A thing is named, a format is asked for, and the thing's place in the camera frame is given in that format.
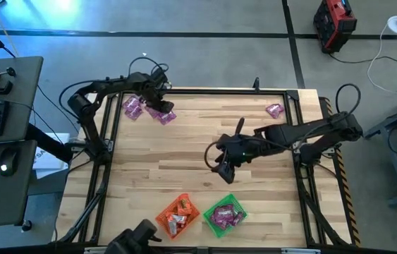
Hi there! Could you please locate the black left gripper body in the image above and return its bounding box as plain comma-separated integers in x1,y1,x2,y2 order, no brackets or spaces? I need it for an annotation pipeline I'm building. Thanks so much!
138,68,174,107

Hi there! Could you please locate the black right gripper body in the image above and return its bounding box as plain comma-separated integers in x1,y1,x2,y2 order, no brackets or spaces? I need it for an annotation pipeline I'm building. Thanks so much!
226,117,257,166

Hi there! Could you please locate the green plastic basket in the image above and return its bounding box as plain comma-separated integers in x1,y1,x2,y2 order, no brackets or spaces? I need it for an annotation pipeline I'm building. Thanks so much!
203,193,248,238

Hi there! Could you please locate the orange plastic basket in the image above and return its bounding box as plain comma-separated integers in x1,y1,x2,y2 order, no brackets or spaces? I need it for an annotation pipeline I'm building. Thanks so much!
154,193,201,241

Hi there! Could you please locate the yellow black hazard strip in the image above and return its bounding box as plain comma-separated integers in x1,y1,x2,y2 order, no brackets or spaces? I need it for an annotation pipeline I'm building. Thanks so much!
319,97,363,246

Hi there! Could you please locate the white cardboard box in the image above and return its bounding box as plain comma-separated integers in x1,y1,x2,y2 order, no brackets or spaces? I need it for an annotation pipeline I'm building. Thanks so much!
32,132,75,181

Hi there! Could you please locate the grey desk top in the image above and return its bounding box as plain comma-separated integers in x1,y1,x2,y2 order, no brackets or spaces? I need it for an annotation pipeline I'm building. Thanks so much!
0,56,44,146

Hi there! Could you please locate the black computer mouse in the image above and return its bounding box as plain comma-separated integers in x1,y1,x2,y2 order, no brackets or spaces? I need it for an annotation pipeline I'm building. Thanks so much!
0,147,19,177

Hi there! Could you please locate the red and black toolbox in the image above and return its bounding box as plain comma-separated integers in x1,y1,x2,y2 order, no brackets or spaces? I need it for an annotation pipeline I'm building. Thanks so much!
312,0,358,54

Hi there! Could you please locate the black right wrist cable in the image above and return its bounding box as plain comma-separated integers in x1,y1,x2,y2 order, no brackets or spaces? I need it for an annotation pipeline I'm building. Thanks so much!
203,140,228,171

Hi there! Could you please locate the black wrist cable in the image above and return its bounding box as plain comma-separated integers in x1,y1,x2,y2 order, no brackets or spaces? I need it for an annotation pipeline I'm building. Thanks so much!
127,56,171,89
203,140,228,171

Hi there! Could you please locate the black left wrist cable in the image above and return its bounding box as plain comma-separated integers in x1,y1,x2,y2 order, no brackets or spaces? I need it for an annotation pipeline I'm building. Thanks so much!
127,56,171,89

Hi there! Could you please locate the black metal table frame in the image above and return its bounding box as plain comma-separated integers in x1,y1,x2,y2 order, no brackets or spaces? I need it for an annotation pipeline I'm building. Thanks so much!
55,87,353,248

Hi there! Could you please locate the silver metal bracket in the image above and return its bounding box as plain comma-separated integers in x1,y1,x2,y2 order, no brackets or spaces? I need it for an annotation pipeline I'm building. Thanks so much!
281,247,322,254
83,246,109,254

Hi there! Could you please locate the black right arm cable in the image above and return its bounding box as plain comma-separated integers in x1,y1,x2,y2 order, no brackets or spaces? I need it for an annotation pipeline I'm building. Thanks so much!
335,83,362,117

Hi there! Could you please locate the black floor cable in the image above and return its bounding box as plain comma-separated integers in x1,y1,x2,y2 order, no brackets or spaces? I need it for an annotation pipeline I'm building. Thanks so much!
327,52,397,79

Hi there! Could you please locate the white floor cable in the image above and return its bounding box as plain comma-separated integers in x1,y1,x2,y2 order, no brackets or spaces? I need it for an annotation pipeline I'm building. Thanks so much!
366,24,397,93

